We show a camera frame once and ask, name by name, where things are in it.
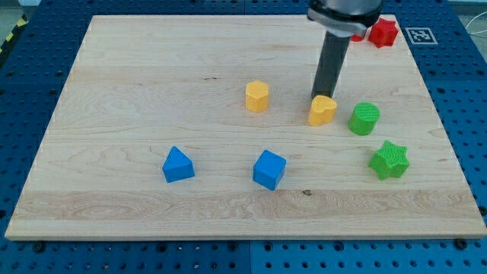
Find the green star block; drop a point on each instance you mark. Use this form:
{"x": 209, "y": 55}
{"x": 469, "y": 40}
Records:
{"x": 390, "y": 160}

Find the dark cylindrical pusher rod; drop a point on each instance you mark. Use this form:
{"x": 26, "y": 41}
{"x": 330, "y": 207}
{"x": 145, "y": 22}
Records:
{"x": 329, "y": 66}

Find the blue triangle block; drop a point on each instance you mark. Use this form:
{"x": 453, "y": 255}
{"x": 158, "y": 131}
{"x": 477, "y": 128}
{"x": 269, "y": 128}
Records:
{"x": 177, "y": 166}

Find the red block behind arm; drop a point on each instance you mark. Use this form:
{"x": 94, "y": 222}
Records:
{"x": 358, "y": 37}

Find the light wooden board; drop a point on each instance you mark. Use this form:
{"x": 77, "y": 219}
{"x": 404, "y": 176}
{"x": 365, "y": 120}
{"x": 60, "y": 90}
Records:
{"x": 141, "y": 84}

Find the yellow hexagon block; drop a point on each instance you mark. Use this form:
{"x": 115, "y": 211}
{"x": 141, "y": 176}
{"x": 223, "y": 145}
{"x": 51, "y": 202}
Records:
{"x": 257, "y": 96}

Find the yellow black hazard tape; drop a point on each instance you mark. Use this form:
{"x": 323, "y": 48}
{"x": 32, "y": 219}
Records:
{"x": 14, "y": 35}

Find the white fiducial marker tag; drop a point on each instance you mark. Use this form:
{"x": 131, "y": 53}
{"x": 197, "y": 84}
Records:
{"x": 421, "y": 36}

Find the red star block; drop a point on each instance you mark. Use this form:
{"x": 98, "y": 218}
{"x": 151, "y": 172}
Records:
{"x": 383, "y": 33}

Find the yellow heart block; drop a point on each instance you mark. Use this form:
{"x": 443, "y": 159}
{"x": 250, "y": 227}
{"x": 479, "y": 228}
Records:
{"x": 322, "y": 110}

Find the green cylinder block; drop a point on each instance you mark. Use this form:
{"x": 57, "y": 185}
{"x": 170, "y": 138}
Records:
{"x": 364, "y": 118}

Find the blue cube block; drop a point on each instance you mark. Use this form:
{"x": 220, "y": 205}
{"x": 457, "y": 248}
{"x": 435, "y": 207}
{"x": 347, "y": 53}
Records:
{"x": 269, "y": 169}

